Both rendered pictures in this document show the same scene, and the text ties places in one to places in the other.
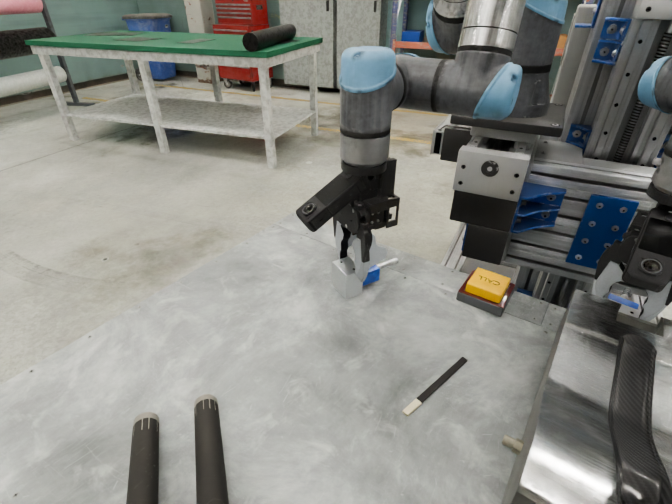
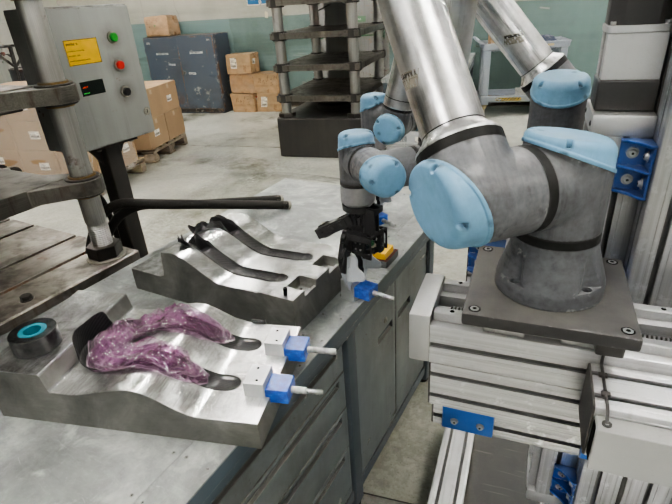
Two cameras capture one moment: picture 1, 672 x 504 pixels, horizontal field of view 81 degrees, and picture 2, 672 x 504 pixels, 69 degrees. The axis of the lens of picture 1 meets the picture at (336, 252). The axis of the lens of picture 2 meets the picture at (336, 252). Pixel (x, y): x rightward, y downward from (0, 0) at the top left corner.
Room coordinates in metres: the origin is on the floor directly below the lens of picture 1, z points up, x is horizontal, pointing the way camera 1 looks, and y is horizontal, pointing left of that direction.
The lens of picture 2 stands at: (0.34, -1.44, 1.44)
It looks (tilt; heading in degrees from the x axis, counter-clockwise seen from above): 27 degrees down; 85
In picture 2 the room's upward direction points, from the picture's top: 4 degrees counter-clockwise
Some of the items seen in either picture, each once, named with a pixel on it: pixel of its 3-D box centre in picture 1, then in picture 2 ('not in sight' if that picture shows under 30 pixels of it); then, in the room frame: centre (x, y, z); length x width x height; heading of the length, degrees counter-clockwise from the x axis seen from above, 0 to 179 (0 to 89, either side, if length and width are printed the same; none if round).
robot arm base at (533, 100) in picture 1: (516, 86); not in sight; (0.93, -0.40, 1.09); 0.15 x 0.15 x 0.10
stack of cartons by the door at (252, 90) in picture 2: not in sight; (257, 81); (-0.04, 6.43, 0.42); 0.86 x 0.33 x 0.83; 156
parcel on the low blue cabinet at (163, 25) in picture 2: not in sight; (162, 25); (-1.38, 6.91, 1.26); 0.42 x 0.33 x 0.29; 156
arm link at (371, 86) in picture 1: (367, 91); (374, 113); (0.59, -0.05, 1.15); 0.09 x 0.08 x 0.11; 149
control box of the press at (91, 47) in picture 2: not in sight; (130, 232); (-0.26, 0.25, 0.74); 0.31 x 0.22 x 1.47; 55
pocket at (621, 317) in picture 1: (634, 328); (326, 268); (0.40, -0.42, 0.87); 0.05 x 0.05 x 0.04; 55
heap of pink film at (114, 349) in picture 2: not in sight; (154, 337); (0.06, -0.66, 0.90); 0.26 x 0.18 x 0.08; 162
